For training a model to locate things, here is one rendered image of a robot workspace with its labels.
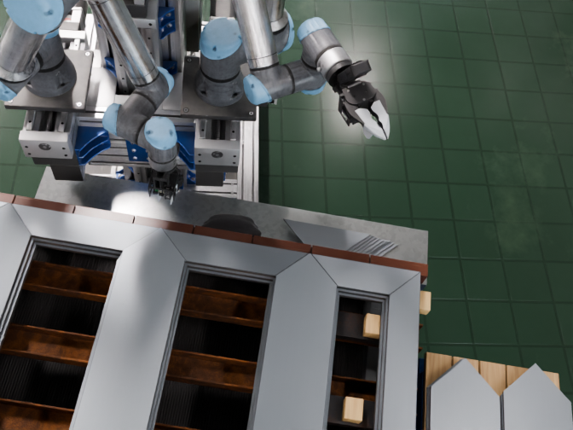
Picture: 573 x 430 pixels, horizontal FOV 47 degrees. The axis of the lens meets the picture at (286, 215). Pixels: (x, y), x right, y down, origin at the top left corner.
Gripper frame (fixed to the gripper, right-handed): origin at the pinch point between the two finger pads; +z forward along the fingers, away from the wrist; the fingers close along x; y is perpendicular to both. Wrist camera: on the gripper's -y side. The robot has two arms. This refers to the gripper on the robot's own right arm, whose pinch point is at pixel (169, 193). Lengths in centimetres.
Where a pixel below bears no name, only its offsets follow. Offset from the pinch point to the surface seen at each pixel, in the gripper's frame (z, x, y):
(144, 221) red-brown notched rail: 8.6, -6.4, 6.2
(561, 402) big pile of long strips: 6, 118, 41
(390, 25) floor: 91, 80, -180
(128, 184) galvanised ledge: 23.1, -17.7, -13.7
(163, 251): 5.6, 1.6, 16.2
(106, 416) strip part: 6, -2, 64
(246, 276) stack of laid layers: 7.4, 26.6, 18.8
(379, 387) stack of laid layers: 8, 68, 45
